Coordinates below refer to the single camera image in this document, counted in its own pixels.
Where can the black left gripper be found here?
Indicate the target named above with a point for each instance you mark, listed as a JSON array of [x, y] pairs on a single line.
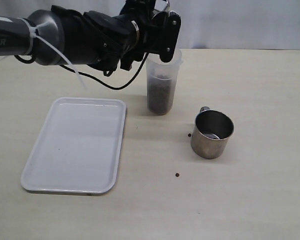
[[106, 43]]

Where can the steel mug with pellets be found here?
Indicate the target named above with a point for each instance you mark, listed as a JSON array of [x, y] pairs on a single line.
[[160, 15]]

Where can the white plastic tray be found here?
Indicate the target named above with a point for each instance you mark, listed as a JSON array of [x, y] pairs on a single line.
[[78, 148]]

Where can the clear plastic tall container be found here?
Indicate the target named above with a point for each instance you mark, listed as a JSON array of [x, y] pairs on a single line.
[[161, 80]]

